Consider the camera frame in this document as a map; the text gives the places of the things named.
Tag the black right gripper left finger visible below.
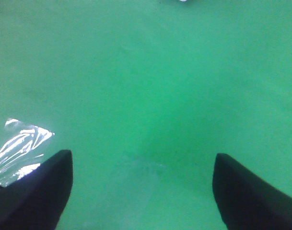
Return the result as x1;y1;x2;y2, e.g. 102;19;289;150
0;149;73;230

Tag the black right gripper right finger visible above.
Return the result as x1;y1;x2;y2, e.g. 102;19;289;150
212;153;292;230

